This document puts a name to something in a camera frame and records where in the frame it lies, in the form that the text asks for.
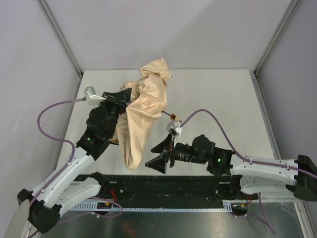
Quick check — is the beige folding umbrella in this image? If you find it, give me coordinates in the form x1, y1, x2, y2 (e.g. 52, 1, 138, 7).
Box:
111, 58, 171, 170

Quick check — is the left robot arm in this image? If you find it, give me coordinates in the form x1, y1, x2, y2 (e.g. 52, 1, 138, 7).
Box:
17, 87, 132, 234

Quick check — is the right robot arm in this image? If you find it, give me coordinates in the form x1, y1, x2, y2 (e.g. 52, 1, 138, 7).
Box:
145, 134, 317, 202

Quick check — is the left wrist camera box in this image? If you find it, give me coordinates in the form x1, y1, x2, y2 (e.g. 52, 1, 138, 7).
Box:
84, 86, 106, 106

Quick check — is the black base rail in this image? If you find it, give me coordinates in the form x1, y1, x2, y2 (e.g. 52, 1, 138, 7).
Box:
71, 173, 260, 208

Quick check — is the white slotted cable duct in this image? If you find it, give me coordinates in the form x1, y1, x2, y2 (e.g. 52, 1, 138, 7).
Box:
68, 200, 235, 213

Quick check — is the left aluminium corner post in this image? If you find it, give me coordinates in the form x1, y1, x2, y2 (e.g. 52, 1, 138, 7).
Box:
37, 0, 83, 78

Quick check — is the aluminium corner post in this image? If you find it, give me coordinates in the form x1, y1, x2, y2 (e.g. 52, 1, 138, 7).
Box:
37, 0, 83, 78
254, 0, 302, 75

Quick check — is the aluminium frame profile right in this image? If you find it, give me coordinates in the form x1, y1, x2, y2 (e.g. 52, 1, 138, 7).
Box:
250, 70, 315, 238

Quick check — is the right aluminium corner post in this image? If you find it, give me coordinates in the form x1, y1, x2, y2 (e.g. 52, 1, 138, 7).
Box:
254, 0, 302, 75

